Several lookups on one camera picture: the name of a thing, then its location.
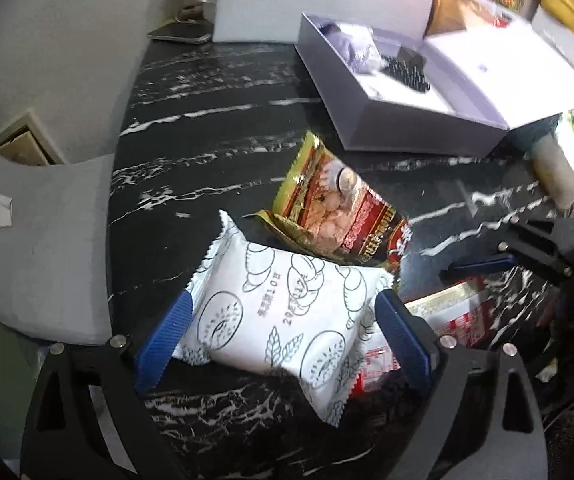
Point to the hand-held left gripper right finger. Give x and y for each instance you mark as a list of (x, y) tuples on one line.
[(402, 340)]

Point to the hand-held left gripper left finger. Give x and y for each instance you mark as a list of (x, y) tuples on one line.
[(159, 345)]

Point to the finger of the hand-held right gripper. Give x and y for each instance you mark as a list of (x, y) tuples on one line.
[(482, 262), (514, 226)]

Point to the red white sachet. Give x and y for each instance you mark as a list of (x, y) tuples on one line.
[(462, 315)]

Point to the white leaf print pastry packet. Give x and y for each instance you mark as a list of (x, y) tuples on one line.
[(277, 320)]

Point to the white gift box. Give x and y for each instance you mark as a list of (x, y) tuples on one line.
[(417, 120)]

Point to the brown snack packet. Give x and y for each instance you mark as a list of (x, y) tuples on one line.
[(337, 210)]

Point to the small dark transparent box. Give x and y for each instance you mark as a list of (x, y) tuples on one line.
[(412, 55)]

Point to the clear plastic bag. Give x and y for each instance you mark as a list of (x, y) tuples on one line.
[(557, 175)]

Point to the white carton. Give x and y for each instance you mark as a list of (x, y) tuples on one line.
[(562, 40)]

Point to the brown paper bag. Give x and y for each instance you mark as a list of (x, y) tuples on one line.
[(449, 10)]

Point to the smartphone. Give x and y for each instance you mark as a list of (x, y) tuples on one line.
[(182, 32)]

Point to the wooden frame against wall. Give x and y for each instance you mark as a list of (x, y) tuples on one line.
[(17, 142)]

